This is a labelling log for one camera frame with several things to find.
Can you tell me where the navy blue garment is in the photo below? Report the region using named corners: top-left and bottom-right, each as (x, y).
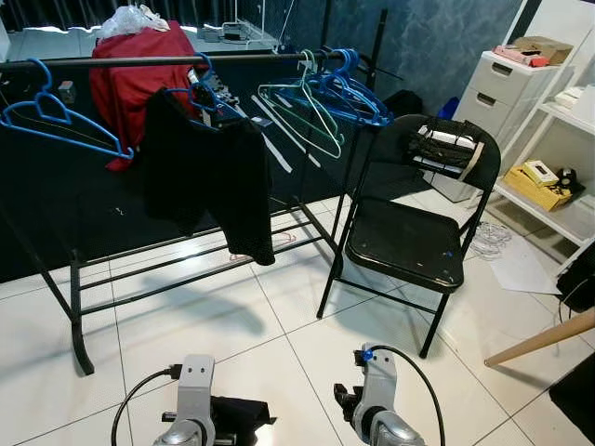
top-left (209, 395), bottom-right (277, 446)

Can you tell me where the black folding chair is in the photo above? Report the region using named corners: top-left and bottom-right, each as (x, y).
top-left (316, 113), bottom-right (503, 359)

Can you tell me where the light wooden leg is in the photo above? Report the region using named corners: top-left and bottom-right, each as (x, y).
top-left (483, 309), bottom-right (595, 368)

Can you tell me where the white paper sheet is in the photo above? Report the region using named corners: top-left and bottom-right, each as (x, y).
top-left (490, 246), bottom-right (563, 296)

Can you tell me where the black floor item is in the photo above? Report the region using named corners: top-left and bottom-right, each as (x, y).
top-left (549, 353), bottom-right (595, 445)

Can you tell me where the black garment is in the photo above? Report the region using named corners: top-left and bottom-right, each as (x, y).
top-left (139, 88), bottom-right (275, 266)

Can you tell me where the white open shelf unit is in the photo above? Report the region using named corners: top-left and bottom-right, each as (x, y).
top-left (493, 0), bottom-right (595, 270)

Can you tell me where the yellow flat box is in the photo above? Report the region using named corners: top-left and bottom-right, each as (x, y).
top-left (505, 160), bottom-right (577, 210)

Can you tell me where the black floor bag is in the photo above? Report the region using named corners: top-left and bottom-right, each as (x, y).
top-left (386, 88), bottom-right (424, 117)

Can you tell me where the black and white gadget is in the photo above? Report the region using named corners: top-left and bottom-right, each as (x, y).
top-left (191, 67), bottom-right (245, 117)

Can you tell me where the white drawer cabinet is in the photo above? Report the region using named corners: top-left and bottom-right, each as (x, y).
top-left (451, 51), bottom-right (559, 201)

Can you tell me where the red cloth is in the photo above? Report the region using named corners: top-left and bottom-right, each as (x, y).
top-left (90, 23), bottom-right (201, 173)

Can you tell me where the black metal clothes rack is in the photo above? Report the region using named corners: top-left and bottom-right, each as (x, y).
top-left (0, 9), bottom-right (391, 377)

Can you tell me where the pink flat box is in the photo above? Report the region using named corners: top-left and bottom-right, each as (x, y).
top-left (493, 45), bottom-right (549, 68)

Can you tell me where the small brown cardboard box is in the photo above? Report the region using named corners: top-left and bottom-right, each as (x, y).
top-left (513, 35), bottom-right (573, 66)

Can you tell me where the white plastic bag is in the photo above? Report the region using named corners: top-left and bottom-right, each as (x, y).
top-left (98, 5), bottom-right (170, 38)

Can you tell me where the white long desk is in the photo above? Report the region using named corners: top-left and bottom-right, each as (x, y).
top-left (5, 20), bottom-right (280, 61)

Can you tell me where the light grey right wrist camera mount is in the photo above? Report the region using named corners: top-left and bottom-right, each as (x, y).
top-left (358, 344), bottom-right (401, 419)

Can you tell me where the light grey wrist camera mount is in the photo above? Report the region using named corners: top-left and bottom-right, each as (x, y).
top-left (358, 344), bottom-right (401, 419)
top-left (177, 355), bottom-right (217, 442)

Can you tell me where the light grey left wrist camera mount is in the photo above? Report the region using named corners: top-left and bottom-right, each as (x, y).
top-left (177, 355), bottom-right (217, 442)

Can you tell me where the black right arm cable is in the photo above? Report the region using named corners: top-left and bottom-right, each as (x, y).
top-left (363, 344), bottom-right (445, 446)

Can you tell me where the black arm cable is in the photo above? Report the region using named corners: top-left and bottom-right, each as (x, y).
top-left (363, 344), bottom-right (445, 446)
top-left (112, 367), bottom-right (182, 446)

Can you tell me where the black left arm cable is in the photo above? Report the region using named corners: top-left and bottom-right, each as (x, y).
top-left (112, 367), bottom-right (182, 446)

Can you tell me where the pink wire hanger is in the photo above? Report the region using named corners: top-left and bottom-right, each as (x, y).
top-left (231, 230), bottom-right (298, 266)

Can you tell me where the white tangled floor cable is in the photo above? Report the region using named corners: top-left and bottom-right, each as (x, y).
top-left (469, 221), bottom-right (512, 261)

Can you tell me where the pale green wire hanger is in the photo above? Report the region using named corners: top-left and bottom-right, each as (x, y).
top-left (258, 51), bottom-right (345, 161)

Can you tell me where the black and white strapped bundle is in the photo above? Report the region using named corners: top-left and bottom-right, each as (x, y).
top-left (409, 125), bottom-right (486, 177)

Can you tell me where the white wire hanger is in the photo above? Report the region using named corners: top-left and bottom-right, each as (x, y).
top-left (258, 60), bottom-right (340, 159)

